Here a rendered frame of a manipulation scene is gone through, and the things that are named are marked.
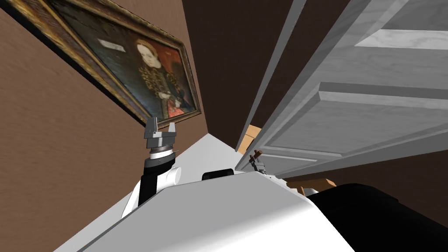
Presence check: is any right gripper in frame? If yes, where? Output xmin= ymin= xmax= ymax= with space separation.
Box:
xmin=252 ymin=159 xmax=268 ymax=175

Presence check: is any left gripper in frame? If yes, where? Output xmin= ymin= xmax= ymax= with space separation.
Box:
xmin=144 ymin=117 xmax=177 ymax=150

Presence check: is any gold framed portrait painting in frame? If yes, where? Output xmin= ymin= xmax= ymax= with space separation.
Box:
xmin=0 ymin=0 xmax=203 ymax=128

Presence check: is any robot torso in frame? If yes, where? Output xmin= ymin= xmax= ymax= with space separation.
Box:
xmin=77 ymin=168 xmax=355 ymax=252

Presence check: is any white panelled door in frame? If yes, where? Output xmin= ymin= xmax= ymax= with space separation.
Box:
xmin=234 ymin=0 xmax=448 ymax=179

